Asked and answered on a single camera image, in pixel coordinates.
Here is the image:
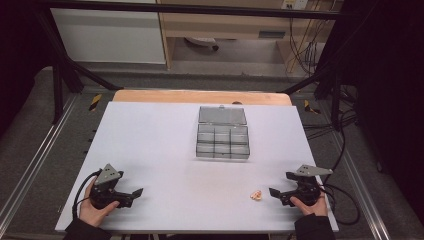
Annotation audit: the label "black curtain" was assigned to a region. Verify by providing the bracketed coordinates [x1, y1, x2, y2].
[0, 0, 56, 138]
[328, 0, 424, 228]

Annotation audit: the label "person's right hand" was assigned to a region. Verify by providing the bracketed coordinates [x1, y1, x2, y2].
[289, 194, 330, 218]

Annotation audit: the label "aluminium rail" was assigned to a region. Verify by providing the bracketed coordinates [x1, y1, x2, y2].
[0, 94, 80, 219]
[328, 131, 393, 240]

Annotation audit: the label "bundle of hanging cables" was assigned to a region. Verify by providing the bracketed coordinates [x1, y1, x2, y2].
[287, 15, 327, 77]

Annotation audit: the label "white object under desk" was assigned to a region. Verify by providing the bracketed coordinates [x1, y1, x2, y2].
[184, 36, 221, 52]

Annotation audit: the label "white cabinet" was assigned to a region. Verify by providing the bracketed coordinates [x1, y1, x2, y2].
[49, 0, 167, 65]

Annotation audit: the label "person's left hand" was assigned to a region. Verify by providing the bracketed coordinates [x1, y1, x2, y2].
[78, 180, 120, 228]

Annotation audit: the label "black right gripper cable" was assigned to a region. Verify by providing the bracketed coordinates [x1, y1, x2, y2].
[319, 182, 362, 226]

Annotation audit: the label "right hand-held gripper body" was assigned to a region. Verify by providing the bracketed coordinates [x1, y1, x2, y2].
[285, 164, 334, 207]

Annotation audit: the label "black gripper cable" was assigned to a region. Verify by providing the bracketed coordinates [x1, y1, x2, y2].
[319, 182, 362, 226]
[72, 169, 102, 220]

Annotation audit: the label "clear plastic compartment box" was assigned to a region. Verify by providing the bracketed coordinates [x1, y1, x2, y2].
[195, 104, 251, 160]

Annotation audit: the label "yellow black tape strip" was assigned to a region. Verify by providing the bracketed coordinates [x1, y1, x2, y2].
[88, 93, 103, 113]
[303, 99, 322, 116]

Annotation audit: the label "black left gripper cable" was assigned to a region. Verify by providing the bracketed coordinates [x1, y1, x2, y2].
[72, 169, 102, 220]

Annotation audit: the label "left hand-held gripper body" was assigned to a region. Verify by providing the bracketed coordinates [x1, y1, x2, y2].
[89, 163, 134, 211]

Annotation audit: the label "white wall socket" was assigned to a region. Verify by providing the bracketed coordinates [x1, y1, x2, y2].
[280, 0, 310, 11]

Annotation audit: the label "black floor cables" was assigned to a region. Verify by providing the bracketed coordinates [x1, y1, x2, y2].
[300, 84, 358, 186]

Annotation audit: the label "wooden table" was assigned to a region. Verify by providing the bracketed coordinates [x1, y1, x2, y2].
[112, 88, 294, 107]

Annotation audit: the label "black metal frame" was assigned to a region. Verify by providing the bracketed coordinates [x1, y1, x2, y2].
[32, 0, 363, 125]

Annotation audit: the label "light wooden desk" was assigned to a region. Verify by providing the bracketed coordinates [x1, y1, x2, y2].
[155, 0, 338, 72]

